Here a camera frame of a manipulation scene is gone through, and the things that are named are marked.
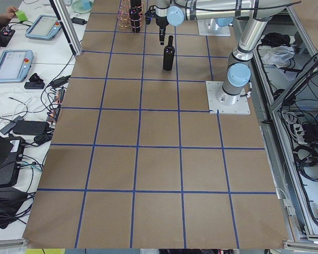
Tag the blue teach pendant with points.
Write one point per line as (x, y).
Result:
(15, 65)
(44, 28)

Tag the blue teach pendant near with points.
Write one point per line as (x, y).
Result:
(15, 65)

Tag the copper wire wine basket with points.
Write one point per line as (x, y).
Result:
(123, 16)

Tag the green glass plate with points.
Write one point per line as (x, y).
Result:
(77, 7)

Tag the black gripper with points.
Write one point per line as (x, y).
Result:
(161, 23)

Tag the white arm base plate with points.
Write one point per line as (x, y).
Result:
(220, 102)
(204, 29)

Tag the dark glass wine bottle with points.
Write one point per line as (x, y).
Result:
(168, 55)

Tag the blue foam cube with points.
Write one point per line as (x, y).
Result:
(86, 4)

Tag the blue teach pendant far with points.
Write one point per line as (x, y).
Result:
(44, 28)

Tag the dark bottle in basket front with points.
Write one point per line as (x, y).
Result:
(135, 15)

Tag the black power adapter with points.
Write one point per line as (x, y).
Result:
(79, 21)

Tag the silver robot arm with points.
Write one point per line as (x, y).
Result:
(220, 22)
(259, 14)

